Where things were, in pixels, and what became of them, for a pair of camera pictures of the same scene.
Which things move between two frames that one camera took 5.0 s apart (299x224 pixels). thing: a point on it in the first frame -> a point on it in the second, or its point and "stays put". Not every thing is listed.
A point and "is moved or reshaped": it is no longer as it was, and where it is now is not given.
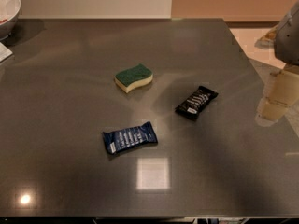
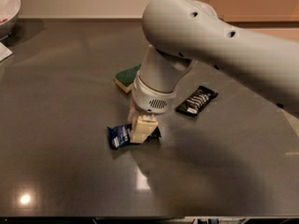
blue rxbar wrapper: x=116 y=140 is moved or reshaped
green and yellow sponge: x=131 y=78 stays put
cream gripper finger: x=282 y=91 -> x=149 y=101
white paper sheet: x=5 y=52 stays put
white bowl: x=9 y=9 stays put
